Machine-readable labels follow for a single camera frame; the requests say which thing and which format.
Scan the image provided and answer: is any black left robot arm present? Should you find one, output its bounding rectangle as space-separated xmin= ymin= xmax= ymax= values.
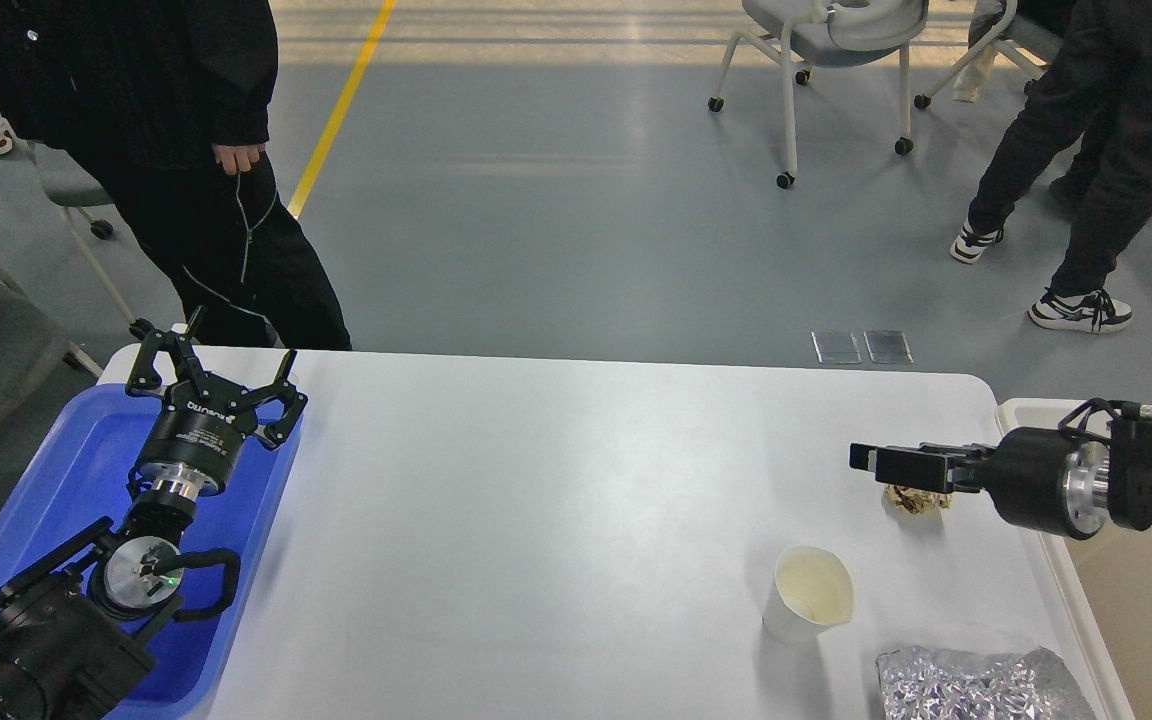
xmin=0 ymin=319 xmax=308 ymax=719

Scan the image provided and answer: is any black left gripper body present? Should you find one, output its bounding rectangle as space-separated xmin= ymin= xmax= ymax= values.
xmin=131 ymin=374 xmax=274 ymax=498

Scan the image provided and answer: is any crumpled brown paper ball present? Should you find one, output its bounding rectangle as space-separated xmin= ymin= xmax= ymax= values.
xmin=884 ymin=484 xmax=952 ymax=518

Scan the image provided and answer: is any beige plastic bin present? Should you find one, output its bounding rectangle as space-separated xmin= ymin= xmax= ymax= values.
xmin=996 ymin=397 xmax=1152 ymax=720

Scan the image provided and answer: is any crumpled silver foil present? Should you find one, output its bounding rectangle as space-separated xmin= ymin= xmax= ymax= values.
xmin=876 ymin=646 xmax=1096 ymax=719

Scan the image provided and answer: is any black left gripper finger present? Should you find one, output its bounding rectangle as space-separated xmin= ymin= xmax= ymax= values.
xmin=126 ymin=306 xmax=207 ymax=406
xmin=232 ymin=348 xmax=308 ymax=450

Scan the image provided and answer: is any right metal floor plate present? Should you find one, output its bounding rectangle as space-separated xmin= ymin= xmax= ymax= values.
xmin=863 ymin=331 xmax=914 ymax=365

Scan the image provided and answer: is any white paper cup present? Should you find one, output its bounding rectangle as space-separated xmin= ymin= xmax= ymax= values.
xmin=761 ymin=546 xmax=855 ymax=644

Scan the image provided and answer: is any person in black clothes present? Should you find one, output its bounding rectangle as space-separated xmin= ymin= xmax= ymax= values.
xmin=0 ymin=1 xmax=353 ymax=351

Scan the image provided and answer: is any grey white office chair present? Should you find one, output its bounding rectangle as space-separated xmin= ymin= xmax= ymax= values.
xmin=707 ymin=1 xmax=931 ymax=190

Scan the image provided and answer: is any grey chair at left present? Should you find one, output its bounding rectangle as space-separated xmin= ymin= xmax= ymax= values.
xmin=0 ymin=118 xmax=134 ymax=323

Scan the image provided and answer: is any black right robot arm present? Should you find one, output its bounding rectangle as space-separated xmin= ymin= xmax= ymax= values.
xmin=847 ymin=397 xmax=1152 ymax=541

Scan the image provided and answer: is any blue plastic tray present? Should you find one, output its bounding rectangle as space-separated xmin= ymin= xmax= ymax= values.
xmin=0 ymin=384 xmax=301 ymax=719

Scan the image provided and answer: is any metal floor plate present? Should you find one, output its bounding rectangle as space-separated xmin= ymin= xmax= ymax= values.
xmin=812 ymin=331 xmax=863 ymax=365
xmin=863 ymin=331 xmax=914 ymax=365

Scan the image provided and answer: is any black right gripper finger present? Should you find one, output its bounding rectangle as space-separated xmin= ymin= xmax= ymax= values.
xmin=849 ymin=444 xmax=996 ymax=473
xmin=874 ymin=446 xmax=995 ymax=495

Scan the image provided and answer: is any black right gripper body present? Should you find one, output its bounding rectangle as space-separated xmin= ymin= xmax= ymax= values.
xmin=975 ymin=427 xmax=1111 ymax=541

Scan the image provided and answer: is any left metal floor plate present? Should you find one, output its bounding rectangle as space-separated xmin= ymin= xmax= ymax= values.
xmin=812 ymin=331 xmax=863 ymax=365

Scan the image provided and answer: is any person in black trousers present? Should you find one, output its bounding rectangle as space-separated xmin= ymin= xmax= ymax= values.
xmin=950 ymin=1 xmax=1152 ymax=334

